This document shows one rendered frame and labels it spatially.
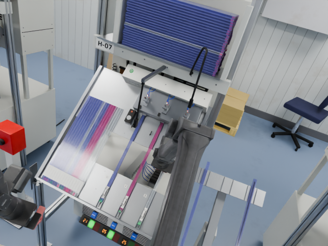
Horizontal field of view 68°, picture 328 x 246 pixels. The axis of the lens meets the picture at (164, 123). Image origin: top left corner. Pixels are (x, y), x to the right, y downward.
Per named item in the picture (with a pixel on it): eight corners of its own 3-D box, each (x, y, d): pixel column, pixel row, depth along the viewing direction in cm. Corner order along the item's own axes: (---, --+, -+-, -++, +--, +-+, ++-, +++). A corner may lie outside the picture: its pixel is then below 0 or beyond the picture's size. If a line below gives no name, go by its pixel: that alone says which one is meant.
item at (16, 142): (19, 229, 174) (5, 144, 133) (-7, 214, 179) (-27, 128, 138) (45, 205, 194) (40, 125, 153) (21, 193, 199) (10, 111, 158)
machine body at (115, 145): (153, 262, 175) (173, 206, 143) (72, 218, 190) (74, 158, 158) (181, 200, 229) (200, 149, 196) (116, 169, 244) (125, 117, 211)
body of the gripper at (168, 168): (156, 153, 117) (155, 149, 110) (176, 161, 115) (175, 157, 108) (151, 165, 115) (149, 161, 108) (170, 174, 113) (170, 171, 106)
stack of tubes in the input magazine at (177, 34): (215, 76, 115) (236, 16, 101) (121, 44, 126) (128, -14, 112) (220, 70, 125) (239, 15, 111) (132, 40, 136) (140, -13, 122)
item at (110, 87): (184, 165, 126) (184, 163, 122) (78, 118, 141) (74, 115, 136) (208, 110, 134) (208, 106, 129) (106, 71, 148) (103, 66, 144)
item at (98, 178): (153, 235, 115) (152, 236, 112) (42, 177, 130) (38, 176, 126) (169, 197, 120) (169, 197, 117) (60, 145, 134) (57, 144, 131)
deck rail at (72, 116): (44, 180, 132) (37, 179, 126) (41, 178, 132) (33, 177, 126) (106, 71, 149) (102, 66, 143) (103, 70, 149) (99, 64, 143)
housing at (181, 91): (205, 117, 134) (207, 108, 121) (128, 87, 145) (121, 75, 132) (210, 104, 136) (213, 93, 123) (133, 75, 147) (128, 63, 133)
